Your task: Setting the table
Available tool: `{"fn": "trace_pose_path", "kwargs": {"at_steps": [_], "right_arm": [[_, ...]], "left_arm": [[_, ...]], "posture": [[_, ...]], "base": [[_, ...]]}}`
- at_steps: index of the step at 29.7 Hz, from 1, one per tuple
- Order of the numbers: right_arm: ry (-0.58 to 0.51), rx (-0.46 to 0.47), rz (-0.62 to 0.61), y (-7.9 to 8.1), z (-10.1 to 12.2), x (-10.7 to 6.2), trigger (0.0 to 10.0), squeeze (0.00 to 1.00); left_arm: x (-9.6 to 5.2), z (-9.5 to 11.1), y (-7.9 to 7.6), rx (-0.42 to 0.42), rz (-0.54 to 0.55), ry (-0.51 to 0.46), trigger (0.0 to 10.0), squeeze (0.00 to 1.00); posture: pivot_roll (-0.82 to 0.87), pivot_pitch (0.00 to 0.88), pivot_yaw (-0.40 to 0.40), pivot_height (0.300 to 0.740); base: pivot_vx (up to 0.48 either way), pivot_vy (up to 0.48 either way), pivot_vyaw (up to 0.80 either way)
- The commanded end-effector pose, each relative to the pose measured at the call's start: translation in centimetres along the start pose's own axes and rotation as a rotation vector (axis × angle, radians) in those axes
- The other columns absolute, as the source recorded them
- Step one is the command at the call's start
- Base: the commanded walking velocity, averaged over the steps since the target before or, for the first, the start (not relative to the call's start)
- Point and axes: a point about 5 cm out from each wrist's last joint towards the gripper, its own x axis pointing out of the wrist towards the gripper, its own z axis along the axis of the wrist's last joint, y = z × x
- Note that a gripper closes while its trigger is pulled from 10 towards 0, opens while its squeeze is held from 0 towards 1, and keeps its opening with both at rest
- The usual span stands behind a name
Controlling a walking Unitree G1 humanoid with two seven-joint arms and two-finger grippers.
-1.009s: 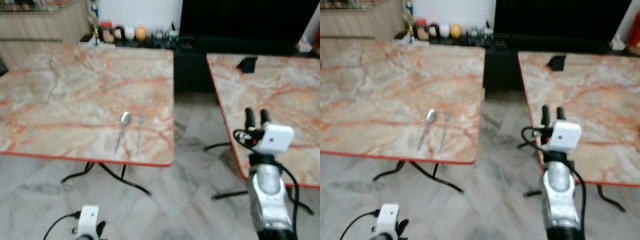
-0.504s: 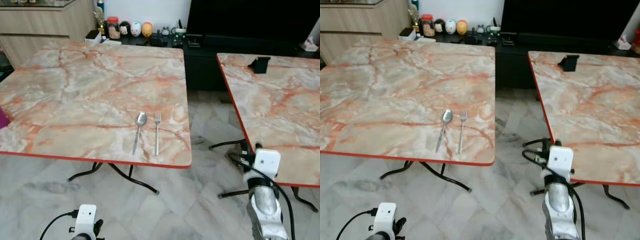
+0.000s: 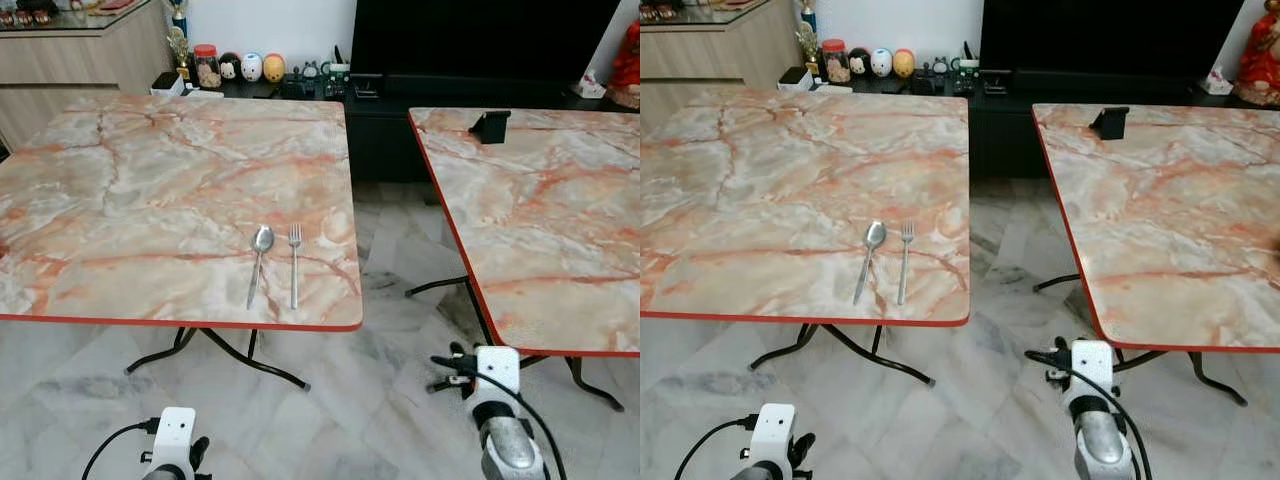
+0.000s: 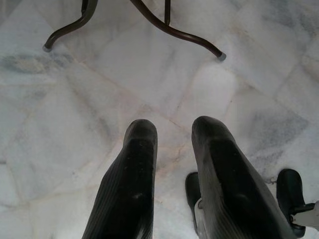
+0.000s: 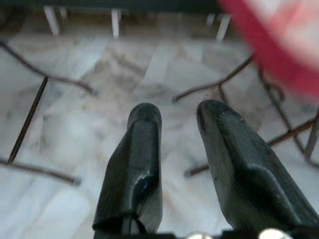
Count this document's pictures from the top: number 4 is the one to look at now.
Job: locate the black robot foot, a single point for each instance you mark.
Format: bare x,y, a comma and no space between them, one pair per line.
192,191
289,191

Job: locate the black left robot foot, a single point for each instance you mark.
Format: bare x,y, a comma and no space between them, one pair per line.
192,191

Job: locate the black right robot foot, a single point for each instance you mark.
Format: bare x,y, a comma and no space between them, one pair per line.
289,191

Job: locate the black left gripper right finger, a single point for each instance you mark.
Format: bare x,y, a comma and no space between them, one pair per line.
229,179

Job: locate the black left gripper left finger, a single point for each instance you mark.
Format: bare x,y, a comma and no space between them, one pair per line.
129,179

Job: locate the black metal table leg frame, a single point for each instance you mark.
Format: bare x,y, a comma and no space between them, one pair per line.
220,54

